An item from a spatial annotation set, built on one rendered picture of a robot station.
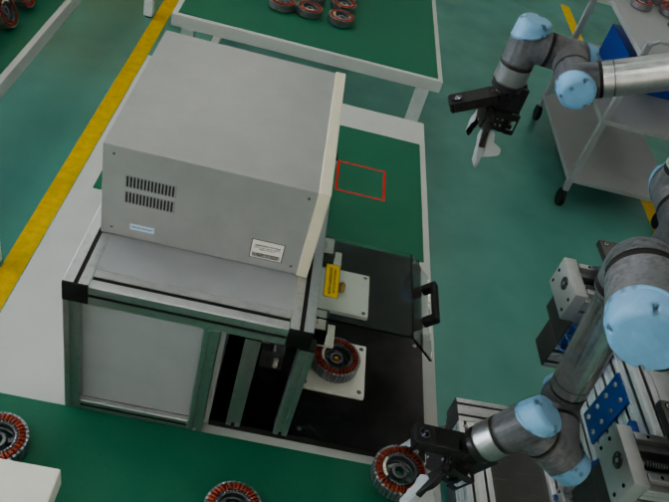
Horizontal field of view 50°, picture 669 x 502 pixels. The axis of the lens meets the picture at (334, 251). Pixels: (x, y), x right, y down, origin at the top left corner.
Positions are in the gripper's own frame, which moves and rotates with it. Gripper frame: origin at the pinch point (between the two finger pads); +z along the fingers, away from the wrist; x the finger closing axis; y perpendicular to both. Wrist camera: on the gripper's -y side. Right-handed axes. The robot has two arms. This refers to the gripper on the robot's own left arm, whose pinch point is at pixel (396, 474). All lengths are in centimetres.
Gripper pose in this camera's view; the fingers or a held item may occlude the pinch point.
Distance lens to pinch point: 152.0
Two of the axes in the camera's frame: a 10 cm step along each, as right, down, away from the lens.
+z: -6.8, 5.1, 5.3
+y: 7.3, 5.5, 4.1
